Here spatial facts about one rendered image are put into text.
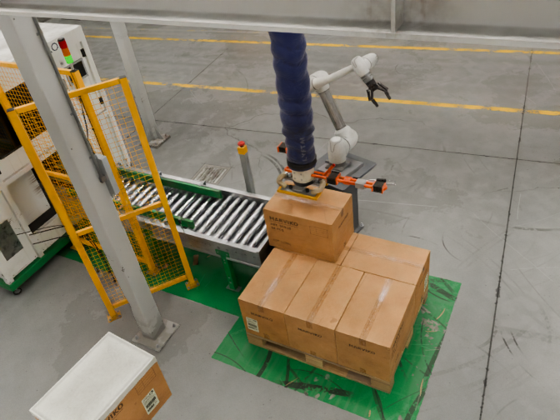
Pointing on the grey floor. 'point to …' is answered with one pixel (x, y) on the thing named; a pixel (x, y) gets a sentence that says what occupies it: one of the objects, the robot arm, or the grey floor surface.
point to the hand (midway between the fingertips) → (382, 102)
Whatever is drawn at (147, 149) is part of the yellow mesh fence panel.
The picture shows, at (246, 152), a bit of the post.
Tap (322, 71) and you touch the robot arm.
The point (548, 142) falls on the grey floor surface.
